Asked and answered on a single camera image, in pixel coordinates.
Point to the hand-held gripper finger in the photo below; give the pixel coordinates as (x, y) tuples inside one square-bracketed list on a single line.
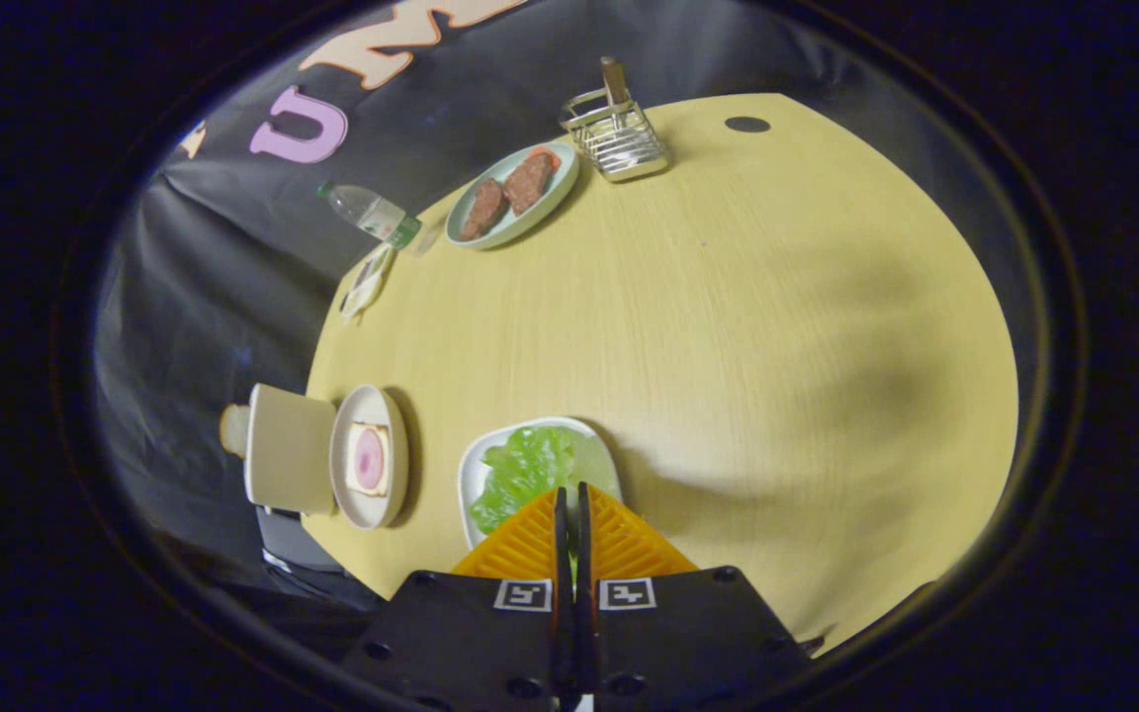
[(562, 554), (584, 554)]

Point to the green lettuce leaf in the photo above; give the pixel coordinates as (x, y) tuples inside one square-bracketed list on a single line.
[(530, 475)]

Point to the white square plate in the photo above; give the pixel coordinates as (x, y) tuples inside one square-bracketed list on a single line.
[(466, 494)]

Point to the pink ham slice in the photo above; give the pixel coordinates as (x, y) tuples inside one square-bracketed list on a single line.
[(369, 465)]

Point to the round beige plate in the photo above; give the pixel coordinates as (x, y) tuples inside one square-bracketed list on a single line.
[(367, 405)]

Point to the dark object with white edge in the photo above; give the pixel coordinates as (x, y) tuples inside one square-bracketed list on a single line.
[(298, 539)]

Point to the white toaster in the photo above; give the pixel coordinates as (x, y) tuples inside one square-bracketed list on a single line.
[(288, 445)]

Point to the white divided seasoning tray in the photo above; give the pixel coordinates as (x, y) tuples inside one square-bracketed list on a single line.
[(364, 287)]

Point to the pale green oval plate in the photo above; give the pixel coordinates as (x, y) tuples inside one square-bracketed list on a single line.
[(562, 186)]

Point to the brown meat piece orange edge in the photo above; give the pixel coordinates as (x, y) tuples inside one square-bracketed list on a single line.
[(530, 180)]

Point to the clear green-capped water bottle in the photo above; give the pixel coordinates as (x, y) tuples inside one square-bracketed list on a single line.
[(367, 210)]

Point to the clear square utensil holder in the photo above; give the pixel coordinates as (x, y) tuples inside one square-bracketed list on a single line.
[(619, 148)]

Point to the black backdrop cloth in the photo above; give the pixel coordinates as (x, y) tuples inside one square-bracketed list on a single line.
[(214, 297)]

